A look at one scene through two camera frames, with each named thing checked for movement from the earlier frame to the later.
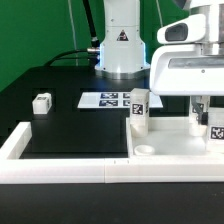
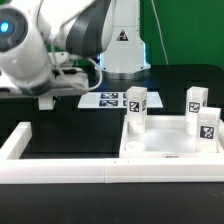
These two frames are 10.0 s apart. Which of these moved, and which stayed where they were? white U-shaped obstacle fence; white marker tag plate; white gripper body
Moved: white gripper body
Stayed: white U-shaped obstacle fence; white marker tag plate
